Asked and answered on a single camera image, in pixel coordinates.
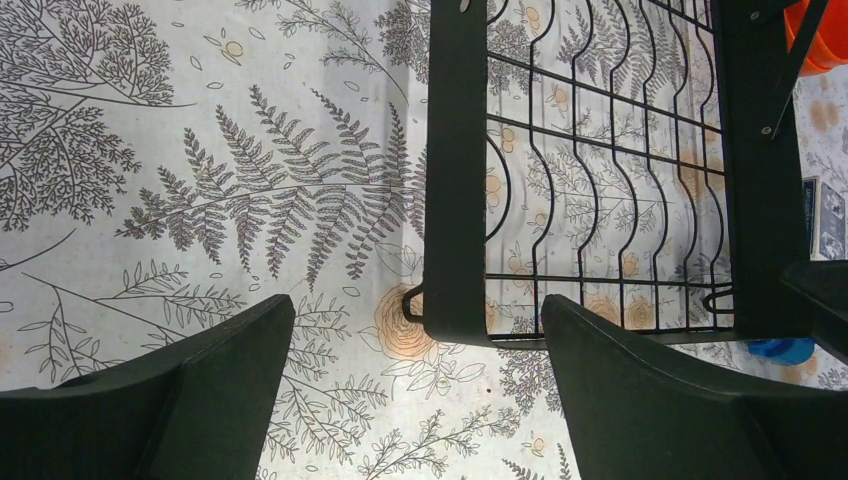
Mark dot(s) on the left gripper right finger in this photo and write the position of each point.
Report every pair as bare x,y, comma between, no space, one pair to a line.
636,409

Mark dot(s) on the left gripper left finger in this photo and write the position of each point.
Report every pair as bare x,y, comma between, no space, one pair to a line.
199,408

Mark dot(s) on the orange bowl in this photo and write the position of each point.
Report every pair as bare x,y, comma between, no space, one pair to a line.
829,45

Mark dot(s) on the blue toy truck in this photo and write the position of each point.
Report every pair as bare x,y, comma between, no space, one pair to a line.
783,351

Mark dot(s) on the blue playing card box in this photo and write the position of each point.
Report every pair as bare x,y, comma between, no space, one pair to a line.
825,217

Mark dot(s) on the black wire dish rack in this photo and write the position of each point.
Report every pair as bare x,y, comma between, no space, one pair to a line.
639,158

